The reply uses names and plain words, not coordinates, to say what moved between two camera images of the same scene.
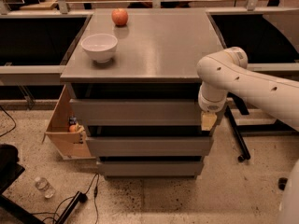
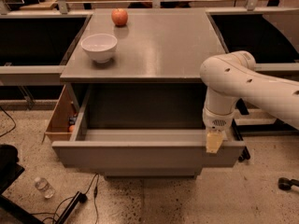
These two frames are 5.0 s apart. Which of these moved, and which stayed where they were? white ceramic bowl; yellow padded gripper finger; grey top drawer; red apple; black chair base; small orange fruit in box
Moved: yellow padded gripper finger; grey top drawer
Stayed: red apple; white ceramic bowl; small orange fruit in box; black chair base
